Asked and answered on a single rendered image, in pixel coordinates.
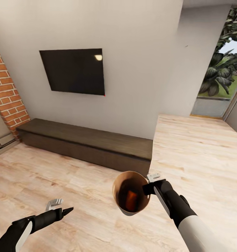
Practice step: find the fixed window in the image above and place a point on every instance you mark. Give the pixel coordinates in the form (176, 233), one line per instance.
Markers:
(219, 86)

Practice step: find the trash can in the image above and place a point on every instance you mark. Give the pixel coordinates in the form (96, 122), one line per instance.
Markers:
(121, 186)

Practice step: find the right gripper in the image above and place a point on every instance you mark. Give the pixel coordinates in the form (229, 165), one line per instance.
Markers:
(148, 189)

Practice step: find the can of soda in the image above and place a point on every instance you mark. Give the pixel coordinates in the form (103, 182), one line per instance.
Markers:
(131, 199)

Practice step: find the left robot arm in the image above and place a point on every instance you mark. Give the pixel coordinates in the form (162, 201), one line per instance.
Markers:
(16, 235)

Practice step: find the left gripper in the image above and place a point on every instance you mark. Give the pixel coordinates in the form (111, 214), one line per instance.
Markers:
(54, 215)

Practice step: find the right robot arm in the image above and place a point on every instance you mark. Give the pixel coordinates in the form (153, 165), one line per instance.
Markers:
(195, 233)

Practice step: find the wall mounted tv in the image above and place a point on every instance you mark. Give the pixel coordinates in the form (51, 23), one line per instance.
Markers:
(75, 70)

